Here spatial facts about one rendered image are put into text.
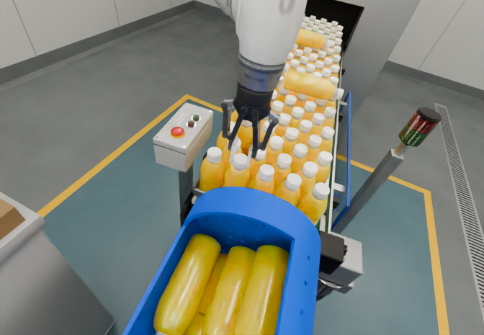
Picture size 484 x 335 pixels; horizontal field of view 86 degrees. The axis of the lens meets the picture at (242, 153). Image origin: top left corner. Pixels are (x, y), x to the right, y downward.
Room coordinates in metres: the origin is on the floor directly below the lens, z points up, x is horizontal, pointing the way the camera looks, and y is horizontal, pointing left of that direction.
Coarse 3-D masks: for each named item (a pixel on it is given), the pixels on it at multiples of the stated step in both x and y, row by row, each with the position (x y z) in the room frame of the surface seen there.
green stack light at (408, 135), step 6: (408, 126) 0.65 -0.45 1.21; (402, 132) 0.66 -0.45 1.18; (408, 132) 0.64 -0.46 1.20; (414, 132) 0.63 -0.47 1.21; (402, 138) 0.65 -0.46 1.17; (408, 138) 0.63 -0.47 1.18; (414, 138) 0.63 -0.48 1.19; (420, 138) 0.63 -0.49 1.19; (408, 144) 0.63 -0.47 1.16; (414, 144) 0.63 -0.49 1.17; (420, 144) 0.64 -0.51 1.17
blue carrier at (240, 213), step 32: (224, 192) 0.29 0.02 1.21; (256, 192) 0.29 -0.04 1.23; (192, 224) 0.29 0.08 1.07; (224, 224) 0.29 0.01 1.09; (256, 224) 0.28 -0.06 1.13; (288, 224) 0.24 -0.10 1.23; (320, 256) 0.24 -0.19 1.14; (160, 288) 0.15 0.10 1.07; (288, 288) 0.14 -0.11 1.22; (288, 320) 0.10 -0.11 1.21
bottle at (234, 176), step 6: (228, 168) 0.47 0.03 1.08; (234, 168) 0.46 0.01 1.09; (228, 174) 0.45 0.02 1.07; (234, 174) 0.45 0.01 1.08; (240, 174) 0.45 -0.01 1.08; (246, 174) 0.46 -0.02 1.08; (228, 180) 0.45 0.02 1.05; (234, 180) 0.44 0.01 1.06; (240, 180) 0.44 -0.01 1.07; (246, 180) 0.46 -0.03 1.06; (228, 186) 0.44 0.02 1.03; (234, 186) 0.44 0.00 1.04; (240, 186) 0.44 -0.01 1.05; (246, 186) 0.46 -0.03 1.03
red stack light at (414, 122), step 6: (414, 114) 0.67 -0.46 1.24; (414, 120) 0.65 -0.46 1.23; (420, 120) 0.64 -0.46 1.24; (426, 120) 0.63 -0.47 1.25; (414, 126) 0.64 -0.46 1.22; (420, 126) 0.63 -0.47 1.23; (426, 126) 0.63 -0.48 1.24; (432, 126) 0.63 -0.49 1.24; (420, 132) 0.63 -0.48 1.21; (426, 132) 0.63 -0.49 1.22
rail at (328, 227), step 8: (336, 104) 1.12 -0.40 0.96; (336, 112) 1.03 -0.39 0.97; (336, 120) 0.96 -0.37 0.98; (336, 128) 0.90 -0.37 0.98; (336, 136) 0.84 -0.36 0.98; (328, 184) 0.60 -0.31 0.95; (328, 200) 0.52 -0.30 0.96; (328, 208) 0.49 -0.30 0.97; (328, 216) 0.45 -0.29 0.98; (328, 224) 0.42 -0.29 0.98; (328, 232) 0.40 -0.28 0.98
